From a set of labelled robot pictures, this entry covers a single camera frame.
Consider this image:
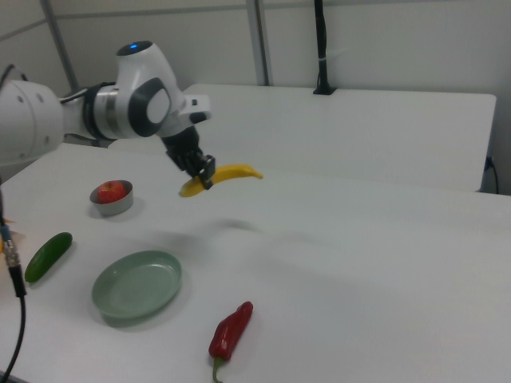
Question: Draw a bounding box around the red apple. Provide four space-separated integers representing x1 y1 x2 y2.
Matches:
97 180 127 204

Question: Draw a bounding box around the grey partition post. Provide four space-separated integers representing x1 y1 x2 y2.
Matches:
42 0 81 95
251 0 275 87

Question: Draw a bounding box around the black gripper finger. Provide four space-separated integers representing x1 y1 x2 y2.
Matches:
198 154 217 189
177 153 203 179

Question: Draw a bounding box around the small steel bowl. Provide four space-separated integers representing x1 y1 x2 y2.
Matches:
89 180 134 217

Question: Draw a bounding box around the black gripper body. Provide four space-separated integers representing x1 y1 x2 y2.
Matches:
160 124 201 169

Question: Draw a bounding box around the black wall cable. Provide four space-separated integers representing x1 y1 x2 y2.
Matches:
484 155 502 195

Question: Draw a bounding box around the red chili pepper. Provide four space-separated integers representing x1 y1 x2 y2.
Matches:
208 301 254 383

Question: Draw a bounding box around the black camera pole with base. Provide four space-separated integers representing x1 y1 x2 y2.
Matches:
312 0 339 96

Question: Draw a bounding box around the green plastic plate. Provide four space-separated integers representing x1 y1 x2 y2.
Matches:
91 250 183 320

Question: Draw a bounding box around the yellow banana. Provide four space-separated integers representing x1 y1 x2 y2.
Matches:
178 164 264 199

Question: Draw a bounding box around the green cucumber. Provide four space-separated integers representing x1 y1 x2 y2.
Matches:
24 232 74 283

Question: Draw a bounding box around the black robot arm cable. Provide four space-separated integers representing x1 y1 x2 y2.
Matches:
59 88 91 106

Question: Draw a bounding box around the black cable with metal connector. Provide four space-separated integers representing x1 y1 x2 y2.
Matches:
0 187 29 378

